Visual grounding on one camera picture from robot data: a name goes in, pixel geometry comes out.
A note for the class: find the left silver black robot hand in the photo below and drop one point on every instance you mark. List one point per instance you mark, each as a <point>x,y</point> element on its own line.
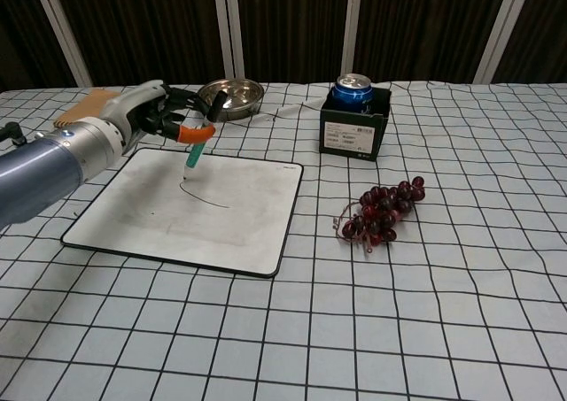
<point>133,104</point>

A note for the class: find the green marker pen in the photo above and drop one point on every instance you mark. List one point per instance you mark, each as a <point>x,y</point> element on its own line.
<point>195,155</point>

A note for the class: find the left blue silver robot arm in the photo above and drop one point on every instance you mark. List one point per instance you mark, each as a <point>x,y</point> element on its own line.
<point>53,171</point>

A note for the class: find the brown spiral notebook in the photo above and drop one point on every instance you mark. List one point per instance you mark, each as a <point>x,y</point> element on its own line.
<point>84,106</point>

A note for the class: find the stainless steel bowl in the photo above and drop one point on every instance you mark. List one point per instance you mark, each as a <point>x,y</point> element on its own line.
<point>241,95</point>

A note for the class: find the white drawing board black rim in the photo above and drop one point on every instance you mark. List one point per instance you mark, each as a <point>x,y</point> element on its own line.
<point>186,224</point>

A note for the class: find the blue drink can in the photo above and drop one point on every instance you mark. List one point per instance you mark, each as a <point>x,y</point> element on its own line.
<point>353,95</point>

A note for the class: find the black cardboard box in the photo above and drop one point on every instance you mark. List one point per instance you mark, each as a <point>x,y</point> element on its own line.
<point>354,137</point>

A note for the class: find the bunch of purple grapes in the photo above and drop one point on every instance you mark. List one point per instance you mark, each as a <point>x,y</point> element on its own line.
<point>383,210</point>

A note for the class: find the white black checked tablecloth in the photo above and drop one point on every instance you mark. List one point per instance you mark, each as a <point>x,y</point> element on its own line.
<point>398,308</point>

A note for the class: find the white partition post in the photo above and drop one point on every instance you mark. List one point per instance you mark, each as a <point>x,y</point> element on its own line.
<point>499,29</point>
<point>353,25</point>
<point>59,29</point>
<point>228,29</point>

